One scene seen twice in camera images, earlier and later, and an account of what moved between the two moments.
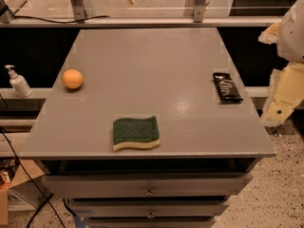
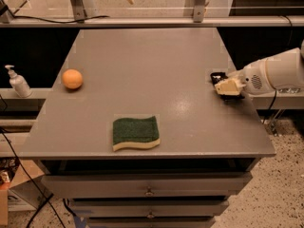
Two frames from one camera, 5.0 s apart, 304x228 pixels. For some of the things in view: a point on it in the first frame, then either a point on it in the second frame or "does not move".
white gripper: (293, 37) → (254, 78)
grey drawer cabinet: (147, 130) does not move
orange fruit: (72, 79) does not move
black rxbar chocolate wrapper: (227, 89) does not move
